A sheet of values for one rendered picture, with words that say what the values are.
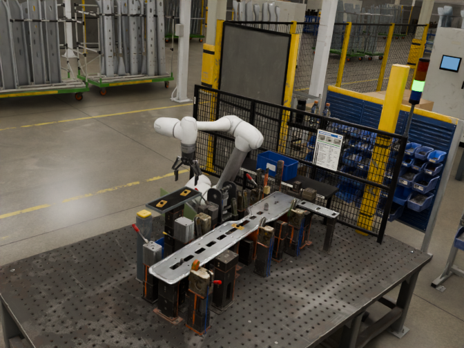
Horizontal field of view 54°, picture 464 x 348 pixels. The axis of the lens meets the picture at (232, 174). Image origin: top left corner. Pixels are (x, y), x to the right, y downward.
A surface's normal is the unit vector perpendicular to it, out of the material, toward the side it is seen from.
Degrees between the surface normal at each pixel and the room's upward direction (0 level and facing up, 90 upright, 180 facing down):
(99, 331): 0
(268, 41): 89
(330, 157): 90
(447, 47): 90
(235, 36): 89
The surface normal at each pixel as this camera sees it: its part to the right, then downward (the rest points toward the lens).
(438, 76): -0.73, 0.21
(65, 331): 0.08, -0.92
